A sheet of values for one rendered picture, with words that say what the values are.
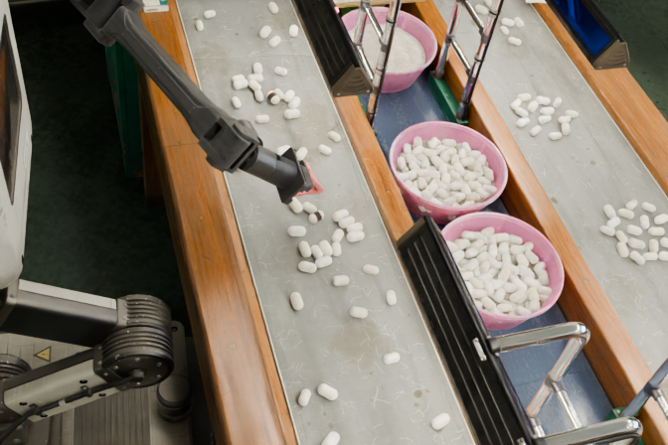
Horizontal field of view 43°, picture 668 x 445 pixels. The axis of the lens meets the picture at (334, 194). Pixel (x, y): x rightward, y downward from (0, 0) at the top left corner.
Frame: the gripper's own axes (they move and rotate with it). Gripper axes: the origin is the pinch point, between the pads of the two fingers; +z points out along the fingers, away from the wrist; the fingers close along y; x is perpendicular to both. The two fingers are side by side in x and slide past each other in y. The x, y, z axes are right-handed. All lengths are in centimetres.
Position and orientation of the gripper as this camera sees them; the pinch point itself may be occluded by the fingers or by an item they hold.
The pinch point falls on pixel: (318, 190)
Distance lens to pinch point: 168.8
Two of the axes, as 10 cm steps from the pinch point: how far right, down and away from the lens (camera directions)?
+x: -7.0, 6.0, 4.0
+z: 6.6, 3.1, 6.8
